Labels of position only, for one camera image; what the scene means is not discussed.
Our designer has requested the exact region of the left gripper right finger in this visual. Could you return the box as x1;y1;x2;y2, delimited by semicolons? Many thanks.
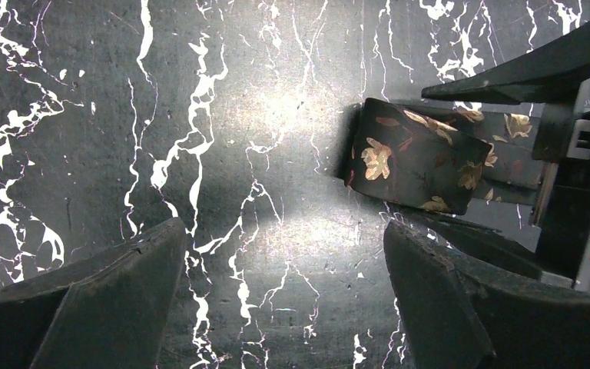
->
383;223;590;368

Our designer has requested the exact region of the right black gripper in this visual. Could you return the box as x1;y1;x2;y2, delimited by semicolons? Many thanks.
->
405;21;590;292

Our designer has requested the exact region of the dark floral tie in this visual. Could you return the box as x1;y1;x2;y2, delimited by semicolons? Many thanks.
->
343;98;542;215

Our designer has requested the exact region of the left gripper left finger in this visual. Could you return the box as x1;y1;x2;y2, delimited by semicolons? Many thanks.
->
0;218;187;368

